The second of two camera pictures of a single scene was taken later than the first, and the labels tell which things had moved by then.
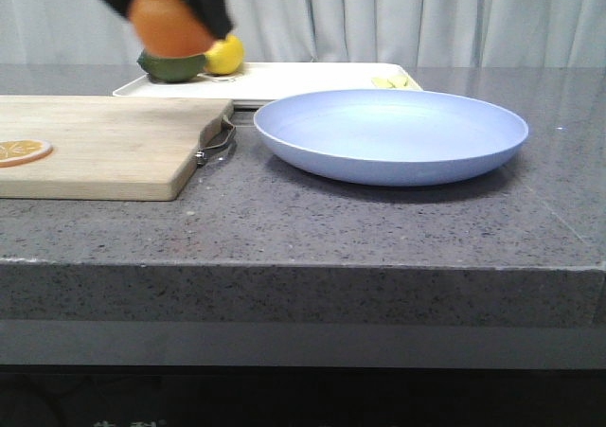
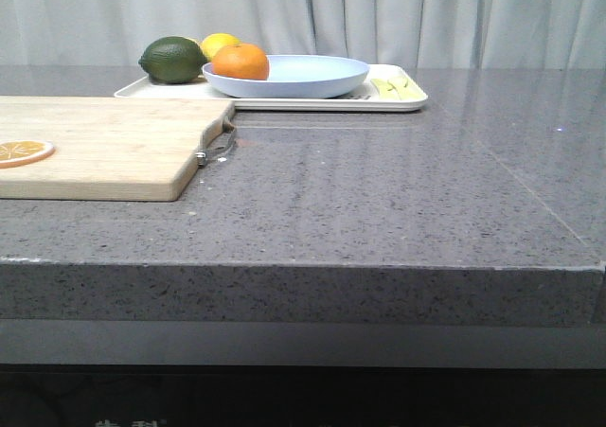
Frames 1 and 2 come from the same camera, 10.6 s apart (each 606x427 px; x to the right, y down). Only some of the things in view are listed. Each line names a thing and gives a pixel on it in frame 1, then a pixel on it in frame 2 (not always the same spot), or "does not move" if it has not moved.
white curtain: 520,20 does not move
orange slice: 22,151 does not move
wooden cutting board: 106,148 does not move
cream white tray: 262,79 to 365,98
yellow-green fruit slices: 394,81 does not move
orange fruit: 167,23 to 246,61
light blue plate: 389,136 to 297,77
